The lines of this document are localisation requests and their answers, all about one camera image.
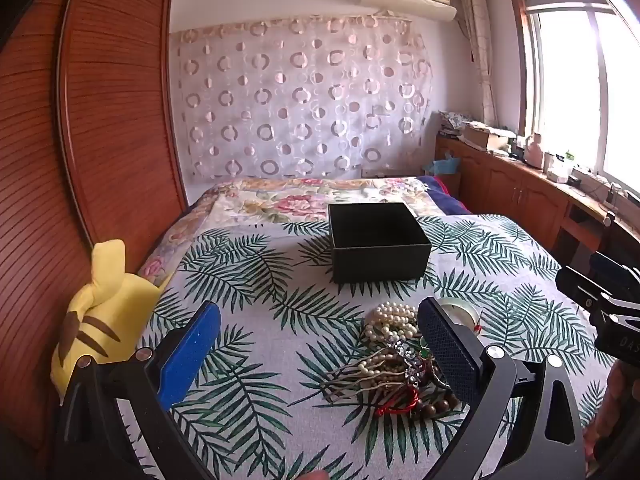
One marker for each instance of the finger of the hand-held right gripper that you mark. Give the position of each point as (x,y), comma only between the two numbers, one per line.
(615,267)
(577,287)

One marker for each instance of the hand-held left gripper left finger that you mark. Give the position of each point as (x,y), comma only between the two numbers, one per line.
(192,355)

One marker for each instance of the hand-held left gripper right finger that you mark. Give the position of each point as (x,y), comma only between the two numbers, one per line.
(450,355)

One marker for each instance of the rhinestone brooch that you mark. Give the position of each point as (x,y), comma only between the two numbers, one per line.
(409,360)

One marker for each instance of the translucent white bangle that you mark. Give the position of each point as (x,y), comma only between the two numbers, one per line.
(462,312)

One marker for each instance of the pronged hair fork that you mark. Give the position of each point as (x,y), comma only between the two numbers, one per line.
(355,377)

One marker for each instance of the black square box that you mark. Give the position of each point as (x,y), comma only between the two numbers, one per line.
(380,265)

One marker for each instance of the person's right hand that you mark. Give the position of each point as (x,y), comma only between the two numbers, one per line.
(622,390)

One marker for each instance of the person's left hand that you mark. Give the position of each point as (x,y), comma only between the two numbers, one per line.
(312,476)

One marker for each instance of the leaf print bedspread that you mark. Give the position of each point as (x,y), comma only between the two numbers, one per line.
(280,320)

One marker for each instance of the yellow plush toy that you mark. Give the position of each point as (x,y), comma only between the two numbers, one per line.
(110,305)

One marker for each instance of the small white box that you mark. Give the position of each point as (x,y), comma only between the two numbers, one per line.
(557,170)

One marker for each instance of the long wooden cabinet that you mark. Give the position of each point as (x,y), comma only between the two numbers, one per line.
(505,185)

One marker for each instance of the pink kettle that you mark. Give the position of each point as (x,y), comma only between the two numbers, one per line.
(533,152)

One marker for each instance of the dark blue blanket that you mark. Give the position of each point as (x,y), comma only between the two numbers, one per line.
(445,197)

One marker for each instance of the open cardboard box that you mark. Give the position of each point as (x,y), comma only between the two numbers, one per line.
(487,137)

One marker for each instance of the floral quilt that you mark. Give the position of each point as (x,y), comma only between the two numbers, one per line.
(280,200)

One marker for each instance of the blue plastic bag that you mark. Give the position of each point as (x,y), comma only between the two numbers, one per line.
(446,166)

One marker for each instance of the wood framed window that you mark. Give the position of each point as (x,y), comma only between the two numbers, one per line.
(575,85)

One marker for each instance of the pile of printed cloth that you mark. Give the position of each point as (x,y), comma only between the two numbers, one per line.
(456,121)

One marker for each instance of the beige window curtain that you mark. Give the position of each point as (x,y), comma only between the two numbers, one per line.
(477,50)

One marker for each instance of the wooden slatted wardrobe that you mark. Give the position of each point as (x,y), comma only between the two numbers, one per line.
(100,110)

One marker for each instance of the circle pattern sheer curtain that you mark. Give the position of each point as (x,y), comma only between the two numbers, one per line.
(300,100)

